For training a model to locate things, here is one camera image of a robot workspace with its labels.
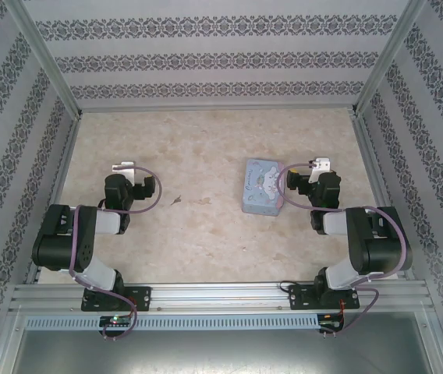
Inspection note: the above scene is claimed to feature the blue cartoon tin box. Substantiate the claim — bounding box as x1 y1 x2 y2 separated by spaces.
240 157 285 217

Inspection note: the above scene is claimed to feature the grey steel panel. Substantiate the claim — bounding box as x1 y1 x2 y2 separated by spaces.
10 329 443 374

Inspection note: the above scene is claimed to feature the right wrist camera box silver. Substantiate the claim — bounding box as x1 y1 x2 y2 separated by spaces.
308 157 332 185

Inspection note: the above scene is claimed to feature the aluminium frame side rail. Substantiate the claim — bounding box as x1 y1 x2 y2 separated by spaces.
353 115 416 281

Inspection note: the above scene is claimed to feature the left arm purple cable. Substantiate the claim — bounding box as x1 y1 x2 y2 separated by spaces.
69 165 164 342

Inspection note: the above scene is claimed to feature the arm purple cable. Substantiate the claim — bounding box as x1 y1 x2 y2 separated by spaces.
277 162 408 336
69 165 164 342

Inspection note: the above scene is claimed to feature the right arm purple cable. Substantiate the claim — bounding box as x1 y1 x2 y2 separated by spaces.
277 162 408 336

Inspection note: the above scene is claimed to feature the aluminium frame crossbar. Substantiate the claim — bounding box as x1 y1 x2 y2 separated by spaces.
78 105 357 115

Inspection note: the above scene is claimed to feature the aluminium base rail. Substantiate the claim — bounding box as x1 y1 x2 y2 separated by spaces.
9 282 431 312

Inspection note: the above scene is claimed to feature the white slotted cable duct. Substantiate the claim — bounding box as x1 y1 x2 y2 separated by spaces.
24 313 321 330

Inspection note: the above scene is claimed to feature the aluminium frame post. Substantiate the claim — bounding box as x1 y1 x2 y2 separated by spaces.
2 0 83 118
351 0 427 116

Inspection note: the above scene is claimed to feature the aluminium frame leg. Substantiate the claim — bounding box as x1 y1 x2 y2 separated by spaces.
0 305 26 374
416 306 443 374

